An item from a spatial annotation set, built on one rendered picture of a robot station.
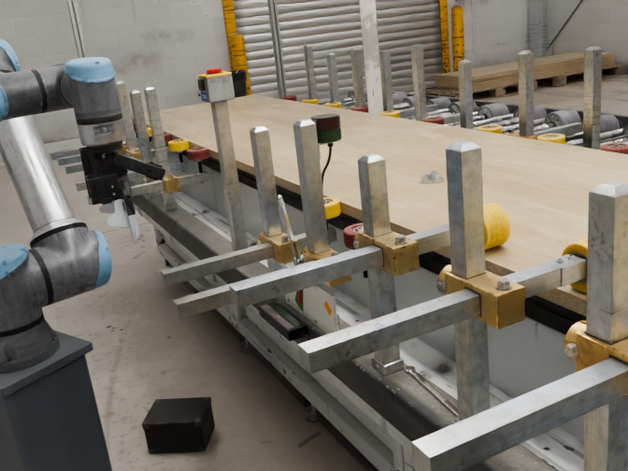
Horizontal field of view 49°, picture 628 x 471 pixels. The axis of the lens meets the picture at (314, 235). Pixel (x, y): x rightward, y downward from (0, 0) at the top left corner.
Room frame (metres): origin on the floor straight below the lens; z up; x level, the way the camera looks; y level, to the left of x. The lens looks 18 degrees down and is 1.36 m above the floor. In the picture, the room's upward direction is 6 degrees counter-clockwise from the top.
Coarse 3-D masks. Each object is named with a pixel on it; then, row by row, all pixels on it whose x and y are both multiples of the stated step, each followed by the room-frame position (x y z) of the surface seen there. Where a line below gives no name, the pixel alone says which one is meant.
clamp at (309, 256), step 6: (306, 252) 1.38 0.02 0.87; (312, 252) 1.37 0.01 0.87; (324, 252) 1.36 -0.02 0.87; (330, 252) 1.36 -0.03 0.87; (306, 258) 1.39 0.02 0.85; (312, 258) 1.36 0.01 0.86; (318, 258) 1.34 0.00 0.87; (324, 258) 1.33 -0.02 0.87; (348, 276) 1.31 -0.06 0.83; (330, 282) 1.29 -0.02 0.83; (336, 282) 1.30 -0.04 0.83; (342, 282) 1.31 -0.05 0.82
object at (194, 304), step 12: (300, 264) 1.33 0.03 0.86; (216, 288) 1.26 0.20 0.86; (228, 288) 1.25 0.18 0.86; (180, 300) 1.22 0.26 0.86; (192, 300) 1.21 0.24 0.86; (204, 300) 1.22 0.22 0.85; (216, 300) 1.23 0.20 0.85; (228, 300) 1.24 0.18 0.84; (180, 312) 1.20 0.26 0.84; (192, 312) 1.21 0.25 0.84
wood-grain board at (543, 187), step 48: (192, 144) 2.73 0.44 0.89; (240, 144) 2.56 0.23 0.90; (288, 144) 2.46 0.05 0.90; (336, 144) 2.36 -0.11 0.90; (384, 144) 2.26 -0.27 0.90; (432, 144) 2.18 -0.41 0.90; (480, 144) 2.10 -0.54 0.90; (528, 144) 2.02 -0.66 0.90; (336, 192) 1.73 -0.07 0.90; (432, 192) 1.63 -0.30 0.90; (528, 192) 1.53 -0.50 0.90; (576, 192) 1.49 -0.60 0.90; (528, 240) 1.22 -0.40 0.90; (576, 240) 1.19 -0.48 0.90
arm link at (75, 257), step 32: (0, 64) 1.92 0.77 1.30; (0, 128) 1.83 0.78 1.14; (32, 128) 1.86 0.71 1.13; (32, 160) 1.80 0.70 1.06; (32, 192) 1.76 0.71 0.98; (32, 224) 1.74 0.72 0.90; (64, 224) 1.71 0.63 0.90; (64, 256) 1.66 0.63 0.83; (96, 256) 1.70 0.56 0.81; (64, 288) 1.64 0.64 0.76
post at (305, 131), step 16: (304, 128) 1.37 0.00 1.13; (304, 144) 1.36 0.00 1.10; (304, 160) 1.36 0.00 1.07; (304, 176) 1.37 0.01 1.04; (320, 176) 1.38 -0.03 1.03; (304, 192) 1.38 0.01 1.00; (320, 192) 1.37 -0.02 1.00; (304, 208) 1.39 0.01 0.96; (320, 208) 1.37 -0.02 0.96; (320, 224) 1.37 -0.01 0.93; (320, 240) 1.37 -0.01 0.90
